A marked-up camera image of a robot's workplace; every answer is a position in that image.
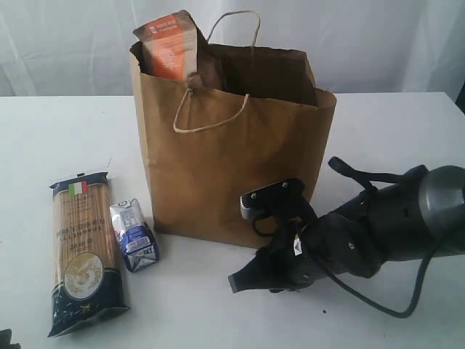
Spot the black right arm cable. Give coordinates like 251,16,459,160
319,156,437,320

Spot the small milk carton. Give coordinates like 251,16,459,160
110,198,160,273

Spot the brown paper bag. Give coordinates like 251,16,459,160
129,10,337,248

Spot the brown pouch orange label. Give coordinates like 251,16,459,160
132,9,226,90

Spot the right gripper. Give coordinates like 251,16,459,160
228,178,326,293

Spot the spaghetti packet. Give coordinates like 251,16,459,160
48,172,130,337

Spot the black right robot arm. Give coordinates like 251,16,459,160
228,158,464,293

